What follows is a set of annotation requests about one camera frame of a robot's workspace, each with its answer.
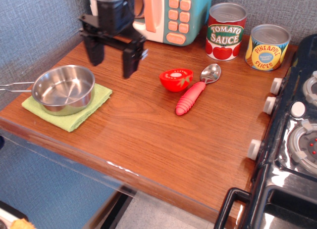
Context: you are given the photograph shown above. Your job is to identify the black oven door handle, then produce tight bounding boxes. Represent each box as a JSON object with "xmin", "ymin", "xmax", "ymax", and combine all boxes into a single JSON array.
[{"xmin": 214, "ymin": 187, "xmax": 251, "ymax": 229}]

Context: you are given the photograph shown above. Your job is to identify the green folded cloth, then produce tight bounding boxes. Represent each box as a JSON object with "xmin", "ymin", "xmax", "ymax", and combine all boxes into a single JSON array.
[{"xmin": 22, "ymin": 84, "xmax": 112, "ymax": 133}]

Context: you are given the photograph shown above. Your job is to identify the grey stove burner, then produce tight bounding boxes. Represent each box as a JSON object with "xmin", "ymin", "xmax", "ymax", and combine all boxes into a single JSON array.
[
  {"xmin": 302, "ymin": 71, "xmax": 317, "ymax": 106},
  {"xmin": 287, "ymin": 119, "xmax": 317, "ymax": 175}
]

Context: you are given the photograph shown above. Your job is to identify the red toy tomato half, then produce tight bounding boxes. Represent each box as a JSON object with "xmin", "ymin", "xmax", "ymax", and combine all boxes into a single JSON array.
[{"xmin": 159, "ymin": 68, "xmax": 193, "ymax": 92}]

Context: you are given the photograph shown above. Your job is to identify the teal toy microwave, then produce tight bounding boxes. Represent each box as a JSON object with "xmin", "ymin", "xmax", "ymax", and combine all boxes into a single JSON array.
[{"xmin": 88, "ymin": 0, "xmax": 213, "ymax": 47}]

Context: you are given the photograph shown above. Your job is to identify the small stainless steel pot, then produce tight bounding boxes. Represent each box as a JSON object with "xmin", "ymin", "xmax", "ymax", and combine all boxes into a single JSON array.
[{"xmin": 0, "ymin": 65, "xmax": 95, "ymax": 116}]

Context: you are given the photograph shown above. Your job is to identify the tomato sauce can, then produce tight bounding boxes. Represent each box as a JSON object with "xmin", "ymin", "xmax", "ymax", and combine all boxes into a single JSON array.
[{"xmin": 205, "ymin": 2, "xmax": 247, "ymax": 61}]

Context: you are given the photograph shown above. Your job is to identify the white round stove button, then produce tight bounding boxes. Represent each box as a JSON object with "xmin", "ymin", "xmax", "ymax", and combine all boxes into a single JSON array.
[{"xmin": 290, "ymin": 101, "xmax": 306, "ymax": 118}]

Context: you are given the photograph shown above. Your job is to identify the white stove knob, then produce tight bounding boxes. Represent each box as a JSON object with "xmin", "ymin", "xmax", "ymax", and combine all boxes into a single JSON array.
[
  {"xmin": 263, "ymin": 96, "xmax": 276, "ymax": 115},
  {"xmin": 270, "ymin": 78, "xmax": 283, "ymax": 95},
  {"xmin": 247, "ymin": 139, "xmax": 262, "ymax": 160}
]

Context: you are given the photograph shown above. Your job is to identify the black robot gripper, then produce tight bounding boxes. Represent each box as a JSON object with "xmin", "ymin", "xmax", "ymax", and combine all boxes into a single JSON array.
[{"xmin": 79, "ymin": 0, "xmax": 146, "ymax": 79}]

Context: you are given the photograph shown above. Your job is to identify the spoon with pink handle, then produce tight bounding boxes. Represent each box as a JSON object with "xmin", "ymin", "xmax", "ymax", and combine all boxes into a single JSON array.
[{"xmin": 175, "ymin": 64, "xmax": 221, "ymax": 116}]

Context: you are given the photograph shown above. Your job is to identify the pineapple slices can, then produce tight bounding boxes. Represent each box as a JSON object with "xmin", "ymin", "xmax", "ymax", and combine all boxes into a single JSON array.
[{"xmin": 245, "ymin": 24, "xmax": 291, "ymax": 71}]

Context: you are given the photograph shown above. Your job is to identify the black toy stove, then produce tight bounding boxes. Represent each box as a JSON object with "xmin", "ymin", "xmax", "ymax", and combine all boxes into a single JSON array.
[{"xmin": 213, "ymin": 33, "xmax": 317, "ymax": 229}]

